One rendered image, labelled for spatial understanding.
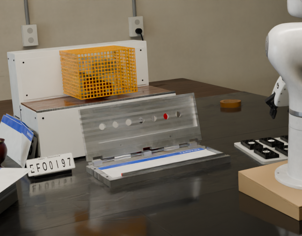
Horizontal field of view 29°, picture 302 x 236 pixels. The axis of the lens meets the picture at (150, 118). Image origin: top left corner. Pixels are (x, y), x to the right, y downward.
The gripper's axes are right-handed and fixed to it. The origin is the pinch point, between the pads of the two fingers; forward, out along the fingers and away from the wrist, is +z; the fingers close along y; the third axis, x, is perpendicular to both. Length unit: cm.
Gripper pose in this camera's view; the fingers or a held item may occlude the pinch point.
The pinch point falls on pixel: (282, 112)
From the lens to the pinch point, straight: 206.8
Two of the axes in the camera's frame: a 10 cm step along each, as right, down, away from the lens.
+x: -2.2, -6.9, 6.9
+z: -0.8, 7.2, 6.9
